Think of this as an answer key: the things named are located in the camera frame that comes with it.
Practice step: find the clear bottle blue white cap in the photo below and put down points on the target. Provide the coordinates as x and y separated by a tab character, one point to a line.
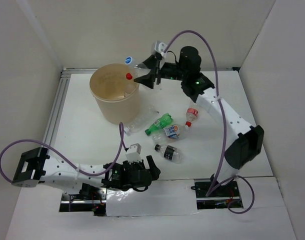
132	64

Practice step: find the clear bottle blue white label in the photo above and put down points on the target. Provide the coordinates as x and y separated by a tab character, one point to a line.
170	134

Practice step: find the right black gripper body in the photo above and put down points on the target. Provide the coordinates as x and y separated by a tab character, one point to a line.
172	71

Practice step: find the beige round plastic bin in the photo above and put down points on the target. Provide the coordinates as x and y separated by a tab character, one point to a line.
107	85

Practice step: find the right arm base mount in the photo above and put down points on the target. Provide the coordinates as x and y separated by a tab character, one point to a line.
219	198

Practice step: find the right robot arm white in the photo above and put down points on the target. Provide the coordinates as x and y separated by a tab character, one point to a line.
243	141

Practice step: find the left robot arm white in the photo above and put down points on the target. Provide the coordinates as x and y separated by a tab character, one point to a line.
37	167

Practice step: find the green plastic bottle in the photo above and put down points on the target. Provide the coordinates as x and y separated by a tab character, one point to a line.
162	122

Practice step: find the clear bottle red label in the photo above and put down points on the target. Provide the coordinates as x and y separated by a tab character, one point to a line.
129	85

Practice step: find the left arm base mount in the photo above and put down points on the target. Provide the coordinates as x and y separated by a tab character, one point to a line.
89	199

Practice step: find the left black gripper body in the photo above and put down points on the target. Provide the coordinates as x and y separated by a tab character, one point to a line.
134	165

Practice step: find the aluminium frame rail left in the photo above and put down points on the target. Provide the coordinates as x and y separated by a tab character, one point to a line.
51	130

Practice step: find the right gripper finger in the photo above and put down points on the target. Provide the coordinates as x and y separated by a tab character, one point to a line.
145	77
152	63

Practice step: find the small bottle red label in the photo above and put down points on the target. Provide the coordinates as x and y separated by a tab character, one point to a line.
192	113

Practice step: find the clear bottle black label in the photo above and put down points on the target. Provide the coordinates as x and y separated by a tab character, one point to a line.
169	153

